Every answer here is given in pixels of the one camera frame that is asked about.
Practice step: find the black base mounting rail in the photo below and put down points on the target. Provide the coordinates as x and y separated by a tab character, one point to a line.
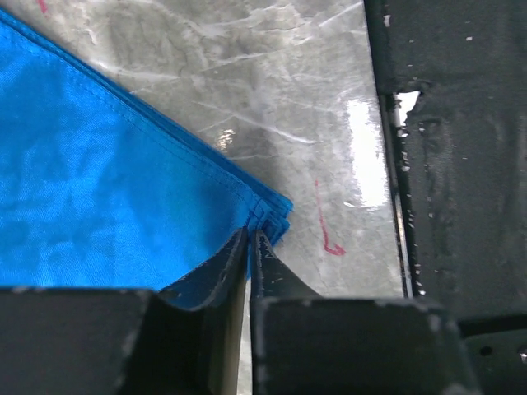
451	79

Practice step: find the blue cloth napkin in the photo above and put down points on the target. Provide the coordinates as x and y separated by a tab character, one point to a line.
99	189

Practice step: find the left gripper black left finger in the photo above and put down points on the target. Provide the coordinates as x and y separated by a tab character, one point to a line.
184	339

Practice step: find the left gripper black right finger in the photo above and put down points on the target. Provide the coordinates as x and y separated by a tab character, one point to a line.
304	343

